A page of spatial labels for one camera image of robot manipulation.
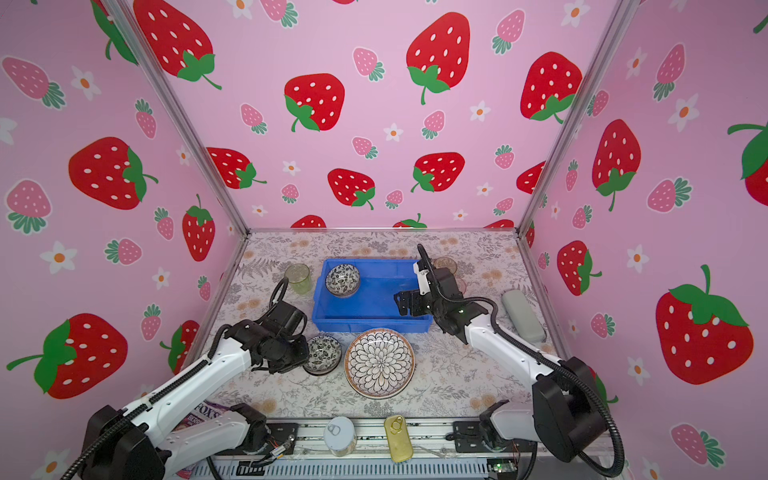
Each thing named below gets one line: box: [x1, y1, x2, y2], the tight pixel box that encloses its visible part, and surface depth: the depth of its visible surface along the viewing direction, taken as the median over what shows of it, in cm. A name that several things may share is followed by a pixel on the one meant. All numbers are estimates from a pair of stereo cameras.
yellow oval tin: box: [384, 415, 413, 463], surface depth 73 cm
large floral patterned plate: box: [344, 328, 416, 399], surface depth 87 cm
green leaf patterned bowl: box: [325, 264, 360, 298], surface depth 102 cm
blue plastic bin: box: [312, 258, 434, 333], surface depth 100 cm
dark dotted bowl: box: [303, 334, 342, 376], surface depth 87 cm
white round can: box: [324, 416, 357, 457], surface depth 72 cm
